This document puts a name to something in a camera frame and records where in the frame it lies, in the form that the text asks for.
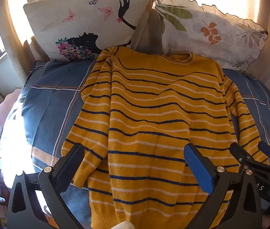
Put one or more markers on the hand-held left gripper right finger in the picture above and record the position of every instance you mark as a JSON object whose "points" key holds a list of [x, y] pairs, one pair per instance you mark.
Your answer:
{"points": [[197, 169]]}

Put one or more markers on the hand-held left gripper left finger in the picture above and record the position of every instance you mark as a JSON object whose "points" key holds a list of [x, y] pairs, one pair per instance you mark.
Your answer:
{"points": [[74, 162]]}

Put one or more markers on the yellow striped sweater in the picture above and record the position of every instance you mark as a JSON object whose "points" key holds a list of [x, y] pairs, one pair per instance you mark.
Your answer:
{"points": [[149, 124]]}

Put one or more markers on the blue plaid bed sheet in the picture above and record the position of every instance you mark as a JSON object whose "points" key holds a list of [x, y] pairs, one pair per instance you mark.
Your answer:
{"points": [[49, 105]]}

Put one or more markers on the cream rounded object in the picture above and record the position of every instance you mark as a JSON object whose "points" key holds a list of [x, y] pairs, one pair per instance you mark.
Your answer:
{"points": [[123, 225]]}

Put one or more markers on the pink cloth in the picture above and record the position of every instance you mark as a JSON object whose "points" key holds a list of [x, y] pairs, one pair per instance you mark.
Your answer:
{"points": [[7, 105]]}

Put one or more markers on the leaf print pillow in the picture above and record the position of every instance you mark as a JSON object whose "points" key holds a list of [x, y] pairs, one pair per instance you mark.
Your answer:
{"points": [[209, 43]]}

